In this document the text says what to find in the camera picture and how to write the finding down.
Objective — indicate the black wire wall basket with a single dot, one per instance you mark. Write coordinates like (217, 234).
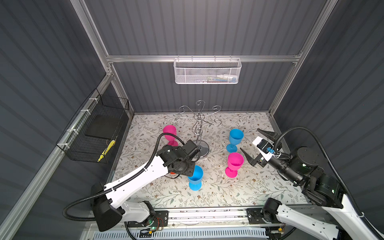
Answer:
(103, 119)

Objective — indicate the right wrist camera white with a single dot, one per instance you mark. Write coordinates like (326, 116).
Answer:
(266, 150)

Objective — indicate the white mesh wall basket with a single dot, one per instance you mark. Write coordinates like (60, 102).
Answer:
(189, 70)

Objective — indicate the items in white basket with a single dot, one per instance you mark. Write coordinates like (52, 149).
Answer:
(229, 79)

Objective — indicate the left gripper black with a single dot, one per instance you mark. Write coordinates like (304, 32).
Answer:
(186, 170)

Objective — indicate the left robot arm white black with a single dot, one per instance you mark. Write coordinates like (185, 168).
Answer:
(113, 208)

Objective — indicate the blue wine glass front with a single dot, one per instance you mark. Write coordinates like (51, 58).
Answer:
(195, 181)

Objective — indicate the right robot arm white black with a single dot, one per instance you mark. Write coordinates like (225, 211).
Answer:
(320, 182)

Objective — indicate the blue wine glass back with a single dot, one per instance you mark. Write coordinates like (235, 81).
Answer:
(235, 138)

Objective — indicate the yellow black object in basket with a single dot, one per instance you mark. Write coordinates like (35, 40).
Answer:
(106, 150)

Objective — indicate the chrome wine glass rack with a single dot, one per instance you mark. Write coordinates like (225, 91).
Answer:
(186, 113)

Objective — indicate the blue wine glass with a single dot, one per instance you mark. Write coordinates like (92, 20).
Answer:
(195, 181)
(235, 138)

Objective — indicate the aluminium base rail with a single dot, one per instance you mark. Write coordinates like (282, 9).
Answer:
(210, 216)

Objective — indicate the pink wine glass front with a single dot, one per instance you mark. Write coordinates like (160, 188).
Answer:
(235, 162)

